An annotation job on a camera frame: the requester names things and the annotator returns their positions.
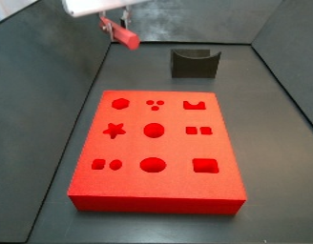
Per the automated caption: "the red hexagonal prism bar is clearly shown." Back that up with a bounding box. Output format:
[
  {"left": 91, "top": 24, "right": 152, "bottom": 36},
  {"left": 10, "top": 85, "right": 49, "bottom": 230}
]
[{"left": 111, "top": 21, "right": 140, "bottom": 51}]

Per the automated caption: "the black curved cradle stand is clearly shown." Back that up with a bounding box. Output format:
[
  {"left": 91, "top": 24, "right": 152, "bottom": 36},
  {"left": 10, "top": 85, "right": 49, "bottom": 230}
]
[{"left": 170, "top": 49, "right": 222, "bottom": 78}]

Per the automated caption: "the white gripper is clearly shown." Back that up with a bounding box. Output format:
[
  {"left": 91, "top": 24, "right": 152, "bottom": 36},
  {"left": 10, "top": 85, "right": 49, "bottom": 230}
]
[{"left": 61, "top": 0, "right": 147, "bottom": 40}]

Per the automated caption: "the red foam shape board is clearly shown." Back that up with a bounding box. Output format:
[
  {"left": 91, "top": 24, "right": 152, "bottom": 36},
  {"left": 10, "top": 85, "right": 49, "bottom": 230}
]
[{"left": 66, "top": 91, "right": 247, "bottom": 214}]

